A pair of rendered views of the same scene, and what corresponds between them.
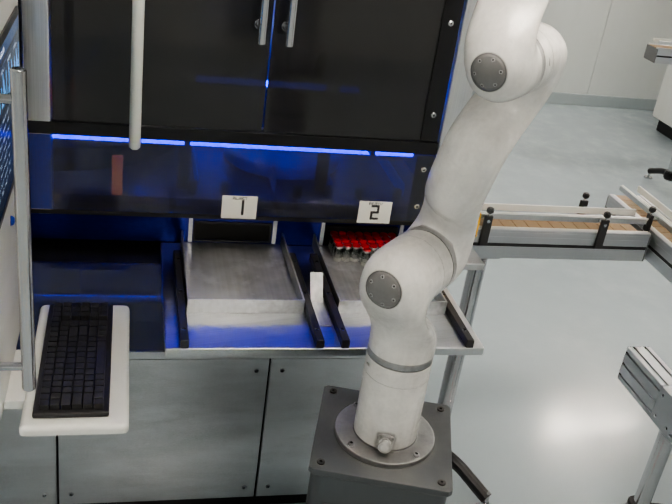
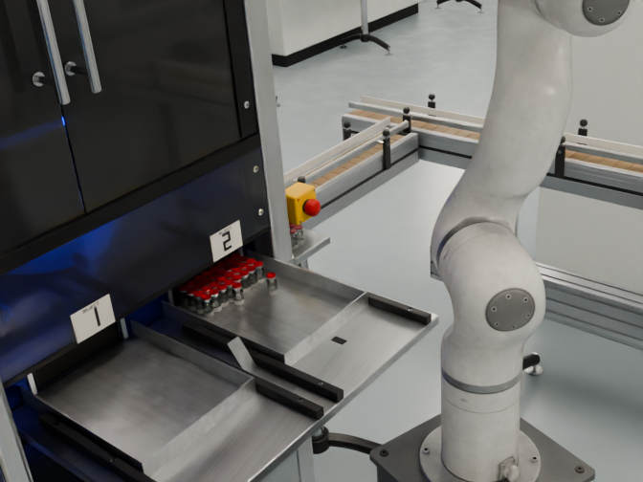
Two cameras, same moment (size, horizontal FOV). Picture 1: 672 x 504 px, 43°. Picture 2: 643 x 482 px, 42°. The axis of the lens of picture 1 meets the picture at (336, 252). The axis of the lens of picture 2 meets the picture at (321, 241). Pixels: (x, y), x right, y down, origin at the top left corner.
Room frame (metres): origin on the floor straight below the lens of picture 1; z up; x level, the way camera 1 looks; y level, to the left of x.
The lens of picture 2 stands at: (0.59, 0.60, 1.82)
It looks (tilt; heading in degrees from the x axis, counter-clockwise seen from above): 28 degrees down; 327
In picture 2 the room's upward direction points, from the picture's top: 5 degrees counter-clockwise
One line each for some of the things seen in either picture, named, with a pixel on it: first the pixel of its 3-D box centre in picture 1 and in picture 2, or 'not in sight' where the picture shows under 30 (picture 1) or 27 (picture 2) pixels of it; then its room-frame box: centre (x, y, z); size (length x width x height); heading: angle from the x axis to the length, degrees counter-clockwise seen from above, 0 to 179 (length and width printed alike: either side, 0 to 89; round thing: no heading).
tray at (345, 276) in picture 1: (375, 272); (264, 303); (1.89, -0.10, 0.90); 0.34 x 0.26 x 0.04; 15
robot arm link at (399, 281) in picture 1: (402, 302); (489, 313); (1.28, -0.12, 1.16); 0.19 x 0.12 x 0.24; 151
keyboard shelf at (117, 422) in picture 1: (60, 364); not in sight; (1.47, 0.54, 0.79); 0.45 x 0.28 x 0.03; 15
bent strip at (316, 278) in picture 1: (320, 298); (261, 364); (1.70, 0.02, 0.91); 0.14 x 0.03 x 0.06; 16
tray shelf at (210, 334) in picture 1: (312, 295); (232, 367); (1.78, 0.04, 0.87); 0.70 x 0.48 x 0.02; 105
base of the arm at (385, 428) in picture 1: (391, 394); (479, 416); (1.31, -0.14, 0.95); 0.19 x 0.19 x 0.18
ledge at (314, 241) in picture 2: (453, 254); (291, 243); (2.11, -0.32, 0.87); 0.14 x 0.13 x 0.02; 15
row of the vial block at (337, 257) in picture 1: (368, 253); (233, 288); (1.97, -0.08, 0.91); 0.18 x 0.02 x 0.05; 105
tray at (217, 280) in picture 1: (238, 269); (137, 390); (1.80, 0.22, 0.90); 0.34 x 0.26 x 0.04; 15
